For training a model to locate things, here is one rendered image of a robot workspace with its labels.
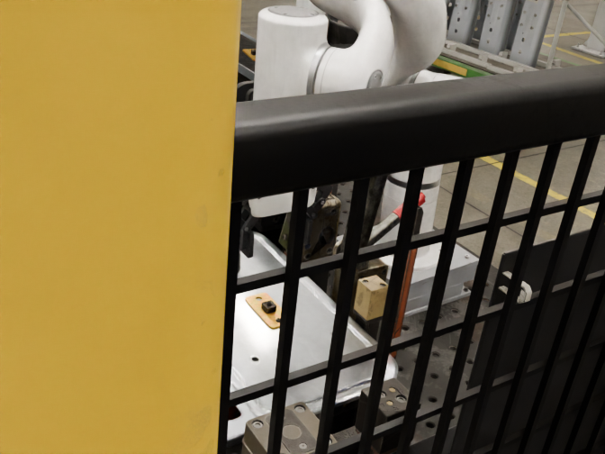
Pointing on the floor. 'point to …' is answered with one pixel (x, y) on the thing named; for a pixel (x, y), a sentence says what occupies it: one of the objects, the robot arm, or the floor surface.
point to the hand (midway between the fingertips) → (275, 240)
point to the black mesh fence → (275, 166)
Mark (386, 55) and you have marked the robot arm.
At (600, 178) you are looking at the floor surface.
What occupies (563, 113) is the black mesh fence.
